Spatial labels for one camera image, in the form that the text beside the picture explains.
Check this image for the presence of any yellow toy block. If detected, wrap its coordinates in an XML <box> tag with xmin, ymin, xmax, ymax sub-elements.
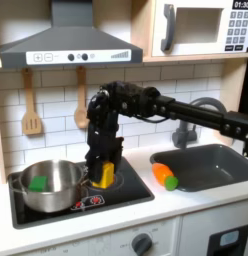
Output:
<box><xmin>91</xmin><ymin>161</ymin><xmax>116</xmax><ymax>190</ymax></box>

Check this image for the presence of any steel toy pot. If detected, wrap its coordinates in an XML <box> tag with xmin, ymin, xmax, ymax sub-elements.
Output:
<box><xmin>8</xmin><ymin>159</ymin><xmax>89</xmax><ymax>214</ymax></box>

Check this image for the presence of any green toy block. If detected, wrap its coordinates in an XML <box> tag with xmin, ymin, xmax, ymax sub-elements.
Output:
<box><xmin>28</xmin><ymin>175</ymin><xmax>49</xmax><ymax>193</ymax></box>

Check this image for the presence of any black toy stove top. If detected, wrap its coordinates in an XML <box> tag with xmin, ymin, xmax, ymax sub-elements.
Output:
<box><xmin>7</xmin><ymin>156</ymin><xmax>155</xmax><ymax>230</ymax></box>

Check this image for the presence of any wooden spoon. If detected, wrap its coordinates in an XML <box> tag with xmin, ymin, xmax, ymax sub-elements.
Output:
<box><xmin>73</xmin><ymin>66</ymin><xmax>91</xmax><ymax>130</ymax></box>

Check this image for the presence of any orange toy carrot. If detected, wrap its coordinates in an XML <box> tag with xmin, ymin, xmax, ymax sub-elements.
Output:
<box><xmin>151</xmin><ymin>162</ymin><xmax>180</xmax><ymax>192</ymax></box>

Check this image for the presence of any dark grey tap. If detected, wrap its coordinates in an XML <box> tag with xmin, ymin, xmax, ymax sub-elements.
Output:
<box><xmin>171</xmin><ymin>97</ymin><xmax>228</xmax><ymax>150</ymax></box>

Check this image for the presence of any wooden slotted spatula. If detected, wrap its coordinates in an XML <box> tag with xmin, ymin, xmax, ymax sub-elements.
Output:
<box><xmin>21</xmin><ymin>68</ymin><xmax>44</xmax><ymax>136</ymax></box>

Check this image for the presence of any grey stove knob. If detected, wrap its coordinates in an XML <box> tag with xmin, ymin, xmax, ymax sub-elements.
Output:
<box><xmin>131</xmin><ymin>232</ymin><xmax>153</xmax><ymax>256</ymax></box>

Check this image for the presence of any dark grey sink basin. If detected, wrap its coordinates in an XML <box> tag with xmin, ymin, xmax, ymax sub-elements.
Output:
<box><xmin>149</xmin><ymin>143</ymin><xmax>248</xmax><ymax>193</ymax></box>

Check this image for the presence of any white kitchen cabinet front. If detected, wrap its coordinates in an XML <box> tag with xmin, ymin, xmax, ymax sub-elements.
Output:
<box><xmin>0</xmin><ymin>198</ymin><xmax>248</xmax><ymax>256</ymax></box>

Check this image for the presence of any grey extractor hood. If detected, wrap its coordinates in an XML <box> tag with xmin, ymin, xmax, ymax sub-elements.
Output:
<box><xmin>0</xmin><ymin>0</ymin><xmax>144</xmax><ymax>70</ymax></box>

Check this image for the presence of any light wooden shelf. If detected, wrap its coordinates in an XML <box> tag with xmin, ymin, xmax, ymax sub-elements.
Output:
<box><xmin>142</xmin><ymin>52</ymin><xmax>248</xmax><ymax>64</ymax></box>

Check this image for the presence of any dark oven door panel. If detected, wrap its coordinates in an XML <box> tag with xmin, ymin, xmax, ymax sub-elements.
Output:
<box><xmin>206</xmin><ymin>224</ymin><xmax>248</xmax><ymax>256</ymax></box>

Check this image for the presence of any white toy microwave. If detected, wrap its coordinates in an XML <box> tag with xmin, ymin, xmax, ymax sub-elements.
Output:
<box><xmin>151</xmin><ymin>0</ymin><xmax>248</xmax><ymax>58</ymax></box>

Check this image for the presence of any thin black cable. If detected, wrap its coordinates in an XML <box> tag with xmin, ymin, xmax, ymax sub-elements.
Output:
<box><xmin>135</xmin><ymin>113</ymin><xmax>170</xmax><ymax>125</ymax></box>

